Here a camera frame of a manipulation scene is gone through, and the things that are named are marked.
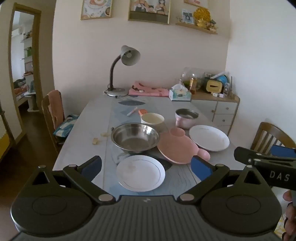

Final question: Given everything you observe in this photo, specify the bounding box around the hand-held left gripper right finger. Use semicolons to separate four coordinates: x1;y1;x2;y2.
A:
176;155;264;205

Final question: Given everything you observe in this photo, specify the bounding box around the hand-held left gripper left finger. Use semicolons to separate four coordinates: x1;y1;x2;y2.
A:
31;155;116;205

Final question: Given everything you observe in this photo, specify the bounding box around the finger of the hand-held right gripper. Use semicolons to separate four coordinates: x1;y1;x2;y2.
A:
233;147;296;166
269;145;296;158

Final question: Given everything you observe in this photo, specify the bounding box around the white plate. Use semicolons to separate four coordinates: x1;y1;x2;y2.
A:
116;155;166;192
189;125;230;152

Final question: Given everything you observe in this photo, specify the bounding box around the pink bear-shaped plate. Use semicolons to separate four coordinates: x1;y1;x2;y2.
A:
157;127;211;164

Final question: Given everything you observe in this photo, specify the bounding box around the pink bowl with steel lining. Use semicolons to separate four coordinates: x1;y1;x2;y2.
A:
175;108;200;129

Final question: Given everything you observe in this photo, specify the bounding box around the stainless steel bowl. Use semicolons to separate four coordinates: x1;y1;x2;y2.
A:
111;123;160;154

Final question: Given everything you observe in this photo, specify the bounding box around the cream bowl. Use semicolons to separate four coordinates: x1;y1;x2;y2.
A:
141;113;165;130

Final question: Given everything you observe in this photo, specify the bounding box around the person's right hand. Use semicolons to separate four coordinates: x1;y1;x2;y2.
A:
282;190;296;241

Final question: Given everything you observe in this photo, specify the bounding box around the wooden chair with dark seat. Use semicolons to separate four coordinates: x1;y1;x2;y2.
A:
250;122;296;153

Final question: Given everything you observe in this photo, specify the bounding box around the blue checkered bag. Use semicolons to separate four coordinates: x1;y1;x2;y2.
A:
54;114;80;144

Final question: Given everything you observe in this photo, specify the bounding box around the white cabinet with wooden top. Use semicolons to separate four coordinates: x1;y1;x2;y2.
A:
191;89;240;136

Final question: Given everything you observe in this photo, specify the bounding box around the yellow patterned bag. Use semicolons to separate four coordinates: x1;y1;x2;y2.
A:
275;217;287;240

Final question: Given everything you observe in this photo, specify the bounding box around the yellow tissue holder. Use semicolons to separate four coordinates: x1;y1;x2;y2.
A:
206;79;223;93

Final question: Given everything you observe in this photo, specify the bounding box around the tissue box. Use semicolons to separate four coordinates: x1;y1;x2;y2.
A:
168;83;192;102

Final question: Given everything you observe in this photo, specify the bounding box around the pink folded cloth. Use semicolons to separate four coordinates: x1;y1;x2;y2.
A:
128;81;169;97

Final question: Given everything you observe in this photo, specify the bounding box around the large glass jar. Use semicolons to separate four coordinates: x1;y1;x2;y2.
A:
181;67;205;91

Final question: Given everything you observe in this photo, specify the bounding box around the grey desk lamp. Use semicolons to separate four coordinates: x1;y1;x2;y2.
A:
104;45;141;97

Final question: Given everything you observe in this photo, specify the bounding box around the gold ornament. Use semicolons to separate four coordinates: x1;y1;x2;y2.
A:
194;7;211;28

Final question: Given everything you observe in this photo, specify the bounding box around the framed food poster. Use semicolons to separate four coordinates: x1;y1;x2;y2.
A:
80;0;113;20

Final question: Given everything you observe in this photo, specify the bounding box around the framed cartoon poster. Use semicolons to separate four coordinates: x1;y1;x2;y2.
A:
128;0;171;25

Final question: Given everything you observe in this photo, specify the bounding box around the wooden door frame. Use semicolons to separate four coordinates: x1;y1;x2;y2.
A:
7;3;42;144

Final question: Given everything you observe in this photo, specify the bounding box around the wooden wall shelf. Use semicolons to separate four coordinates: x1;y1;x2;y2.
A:
176;22;218;35

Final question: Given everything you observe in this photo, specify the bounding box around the small photo frame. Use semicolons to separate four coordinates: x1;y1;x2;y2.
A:
181;9;194;24

